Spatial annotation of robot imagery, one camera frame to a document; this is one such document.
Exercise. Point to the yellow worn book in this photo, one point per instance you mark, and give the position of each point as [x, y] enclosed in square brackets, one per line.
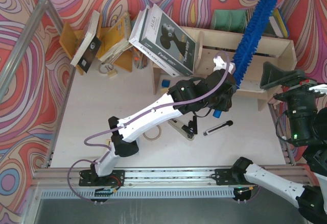
[115, 40]

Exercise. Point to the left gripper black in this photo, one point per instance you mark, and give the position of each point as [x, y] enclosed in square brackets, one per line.
[228, 86]

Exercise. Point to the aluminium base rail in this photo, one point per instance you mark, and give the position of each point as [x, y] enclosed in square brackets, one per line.
[196, 176]

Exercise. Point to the green desk organizer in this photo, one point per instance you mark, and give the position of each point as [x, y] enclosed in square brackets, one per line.
[229, 21]

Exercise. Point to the pencil cup with pencils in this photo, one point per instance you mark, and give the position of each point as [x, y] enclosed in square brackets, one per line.
[139, 59]

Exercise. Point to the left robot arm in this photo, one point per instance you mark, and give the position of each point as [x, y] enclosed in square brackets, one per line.
[186, 96]

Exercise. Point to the orange wooden book stand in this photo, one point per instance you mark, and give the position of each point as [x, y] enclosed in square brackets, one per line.
[68, 41]

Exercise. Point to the blue eraser block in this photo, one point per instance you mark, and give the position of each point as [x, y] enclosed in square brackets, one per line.
[165, 83]

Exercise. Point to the beige black stapler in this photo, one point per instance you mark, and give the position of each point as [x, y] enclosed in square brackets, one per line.
[181, 128]

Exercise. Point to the beige masking tape roll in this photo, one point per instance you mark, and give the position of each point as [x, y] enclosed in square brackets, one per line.
[153, 133]

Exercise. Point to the black clip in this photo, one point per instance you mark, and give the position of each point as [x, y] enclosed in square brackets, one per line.
[193, 125]

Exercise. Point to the blue covered notebook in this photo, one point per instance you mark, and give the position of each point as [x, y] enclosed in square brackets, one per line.
[278, 24]

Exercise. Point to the black white paperback book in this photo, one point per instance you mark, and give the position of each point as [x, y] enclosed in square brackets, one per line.
[87, 45]

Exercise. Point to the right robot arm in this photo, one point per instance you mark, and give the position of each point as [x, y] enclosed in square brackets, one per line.
[304, 188]

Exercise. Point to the Twins story book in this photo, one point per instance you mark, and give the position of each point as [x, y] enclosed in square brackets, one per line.
[169, 41]

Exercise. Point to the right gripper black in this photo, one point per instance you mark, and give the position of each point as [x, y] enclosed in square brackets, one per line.
[294, 93]

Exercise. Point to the spiral notebook white cover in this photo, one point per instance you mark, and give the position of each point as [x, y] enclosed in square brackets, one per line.
[252, 86]

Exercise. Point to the white Chokladfabriken book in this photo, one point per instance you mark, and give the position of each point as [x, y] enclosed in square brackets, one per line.
[134, 39]

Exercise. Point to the blue fluffy duster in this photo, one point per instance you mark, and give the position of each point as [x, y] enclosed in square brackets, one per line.
[250, 40]

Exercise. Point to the light wooden bookshelf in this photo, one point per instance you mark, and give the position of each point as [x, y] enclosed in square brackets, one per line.
[279, 52]

